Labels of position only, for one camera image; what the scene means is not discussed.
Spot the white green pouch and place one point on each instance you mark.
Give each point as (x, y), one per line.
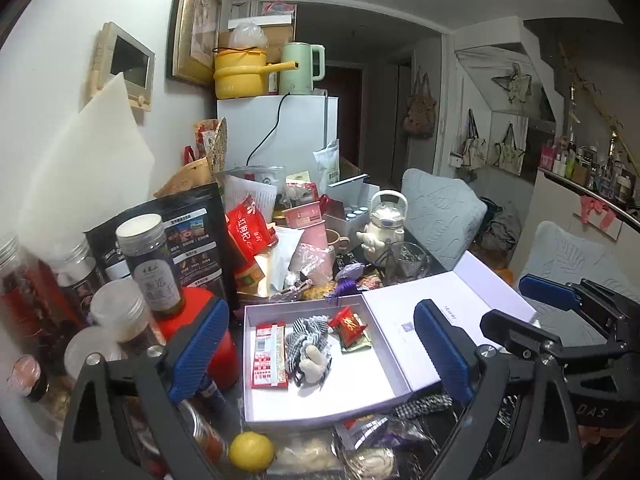
(327, 162)

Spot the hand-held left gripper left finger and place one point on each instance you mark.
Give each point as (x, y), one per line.
(200, 350)

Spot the small jar pink lid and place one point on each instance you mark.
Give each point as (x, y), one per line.
(27, 377)

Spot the red plastic canister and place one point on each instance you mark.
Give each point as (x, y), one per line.
(182, 310)

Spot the cardboard box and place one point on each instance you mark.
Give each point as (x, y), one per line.
(277, 42)

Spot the round woven fan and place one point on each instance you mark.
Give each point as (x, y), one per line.
(217, 145)

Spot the row of bottles on shelf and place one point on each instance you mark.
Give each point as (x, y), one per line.
(590, 170)

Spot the glass tumbler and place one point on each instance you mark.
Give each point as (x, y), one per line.
(407, 260)

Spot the black stand-up pouch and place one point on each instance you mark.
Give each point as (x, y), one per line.
(195, 240)

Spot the dry branch decoration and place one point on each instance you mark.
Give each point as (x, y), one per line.
(595, 100)

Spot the pink cups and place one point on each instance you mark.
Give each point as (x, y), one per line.
(304, 215)

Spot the glass jar orange preserve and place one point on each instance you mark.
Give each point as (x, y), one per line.
(202, 432)

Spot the white fridge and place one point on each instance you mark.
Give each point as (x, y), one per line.
(300, 130)

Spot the red gold candy packet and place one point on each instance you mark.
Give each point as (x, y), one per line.
(352, 330)

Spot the dark jar silver lid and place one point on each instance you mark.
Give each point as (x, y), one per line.
(80, 285)

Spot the large chair light blue cover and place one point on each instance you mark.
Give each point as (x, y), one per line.
(575, 260)

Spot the white kettle-shaped toy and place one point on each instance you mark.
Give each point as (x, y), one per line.
(382, 225)

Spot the purple ribbon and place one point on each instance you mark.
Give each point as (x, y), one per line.
(350, 275)

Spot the small chair light blue cover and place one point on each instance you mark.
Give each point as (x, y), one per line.
(440, 210)

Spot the gold framed picture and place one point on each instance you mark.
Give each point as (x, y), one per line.
(197, 20)

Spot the yellow lemon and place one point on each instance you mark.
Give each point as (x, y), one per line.
(251, 451)

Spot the white gift box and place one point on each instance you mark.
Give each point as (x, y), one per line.
(360, 385)

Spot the white paper sheet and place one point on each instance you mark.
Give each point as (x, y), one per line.
(250, 192)

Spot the white tote bag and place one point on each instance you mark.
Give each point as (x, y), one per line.
(510, 152)
(472, 150)

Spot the pink ribbon bow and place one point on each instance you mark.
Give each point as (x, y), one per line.
(597, 210)

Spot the brown spice jar white lid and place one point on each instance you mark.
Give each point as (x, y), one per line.
(87, 355)
(125, 320)

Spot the brown door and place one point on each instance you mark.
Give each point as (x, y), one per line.
(345, 110)

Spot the beige mug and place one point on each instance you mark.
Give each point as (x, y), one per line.
(336, 241)

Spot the grey bag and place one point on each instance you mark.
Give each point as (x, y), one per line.
(502, 225)

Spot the brown paper bag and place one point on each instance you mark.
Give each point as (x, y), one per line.
(185, 177)

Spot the green electric kettle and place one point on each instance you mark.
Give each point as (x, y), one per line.
(297, 70)

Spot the blue tube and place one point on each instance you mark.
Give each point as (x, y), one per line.
(212, 391)

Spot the clear plastic bag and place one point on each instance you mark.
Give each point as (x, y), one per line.
(247, 35)
(310, 452)

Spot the checkered scrunchie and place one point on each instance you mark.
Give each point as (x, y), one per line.
(425, 405)

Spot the checkered plush toy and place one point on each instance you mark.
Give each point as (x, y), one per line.
(312, 355)

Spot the red white snack packet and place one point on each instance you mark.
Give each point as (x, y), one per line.
(267, 355)

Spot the wall intercom panel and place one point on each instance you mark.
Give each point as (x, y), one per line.
(127, 62)

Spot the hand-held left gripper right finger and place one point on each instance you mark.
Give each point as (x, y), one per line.
(445, 355)

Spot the red snack bag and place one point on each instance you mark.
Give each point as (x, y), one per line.
(247, 230)

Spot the yellow pot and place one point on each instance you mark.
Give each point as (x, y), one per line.
(237, 77)

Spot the dark labelled jar white lid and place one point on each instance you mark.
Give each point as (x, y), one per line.
(150, 280)

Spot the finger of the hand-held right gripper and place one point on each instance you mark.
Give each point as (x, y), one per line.
(515, 335)
(547, 292)

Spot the brown tote bag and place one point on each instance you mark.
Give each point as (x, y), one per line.
(419, 112)

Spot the white foam board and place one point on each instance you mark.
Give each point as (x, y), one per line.
(95, 160)

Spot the white wall switch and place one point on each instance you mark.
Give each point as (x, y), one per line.
(455, 160)

